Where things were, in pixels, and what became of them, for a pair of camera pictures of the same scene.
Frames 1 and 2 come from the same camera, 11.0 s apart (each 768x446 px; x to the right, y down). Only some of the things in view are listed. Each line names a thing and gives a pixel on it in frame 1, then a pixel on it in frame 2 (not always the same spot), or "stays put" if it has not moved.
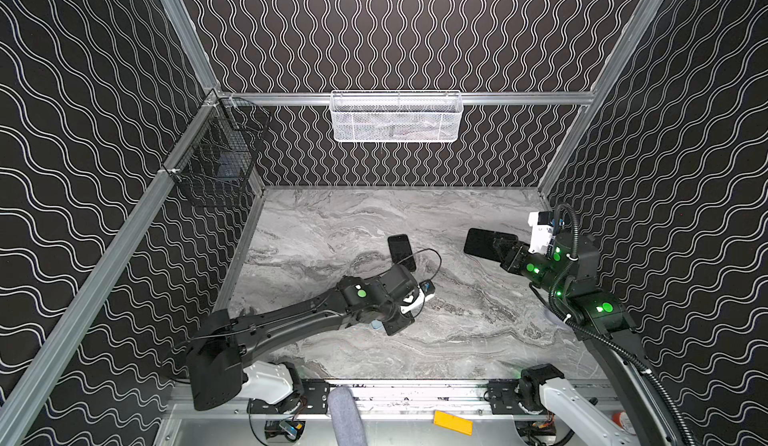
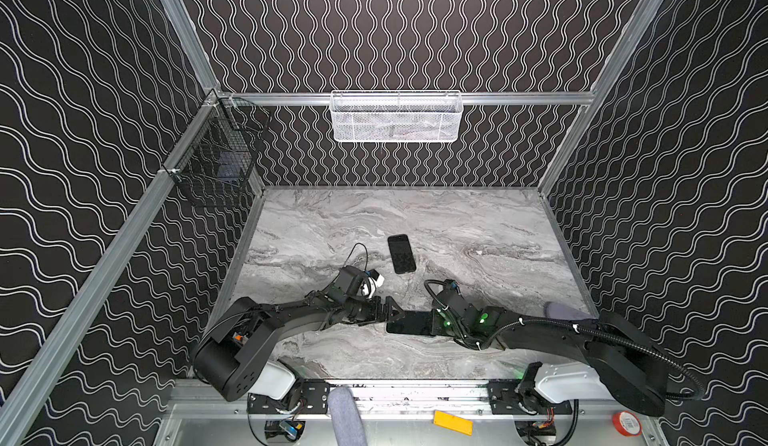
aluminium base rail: [423, 400] stays put
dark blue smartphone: [490, 245] -> [416, 322]
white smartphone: [400, 249] stays put
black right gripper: [511, 254] -> [438, 321]
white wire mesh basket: [396, 116] stays put
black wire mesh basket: [218, 154] stays put
